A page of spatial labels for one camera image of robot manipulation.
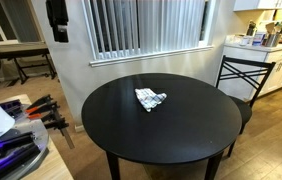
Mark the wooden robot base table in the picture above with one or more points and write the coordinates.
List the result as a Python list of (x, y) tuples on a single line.
[(48, 165)]

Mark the round black table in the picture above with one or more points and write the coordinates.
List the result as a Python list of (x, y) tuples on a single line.
[(195, 122)]

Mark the white vertical window blinds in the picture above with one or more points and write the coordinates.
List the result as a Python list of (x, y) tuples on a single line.
[(125, 30)]

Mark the black orange bar clamp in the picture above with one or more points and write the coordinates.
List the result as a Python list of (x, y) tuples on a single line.
[(46, 109)]

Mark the black keyboard on stand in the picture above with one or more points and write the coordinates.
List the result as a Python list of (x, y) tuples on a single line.
[(28, 51)]

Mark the white plastic container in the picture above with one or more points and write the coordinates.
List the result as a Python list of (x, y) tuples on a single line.
[(258, 38)]

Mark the metal utensil holder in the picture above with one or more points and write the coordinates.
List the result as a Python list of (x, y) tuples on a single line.
[(273, 40)]

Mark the black camera on wall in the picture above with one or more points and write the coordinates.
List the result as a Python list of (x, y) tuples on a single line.
[(58, 19)]

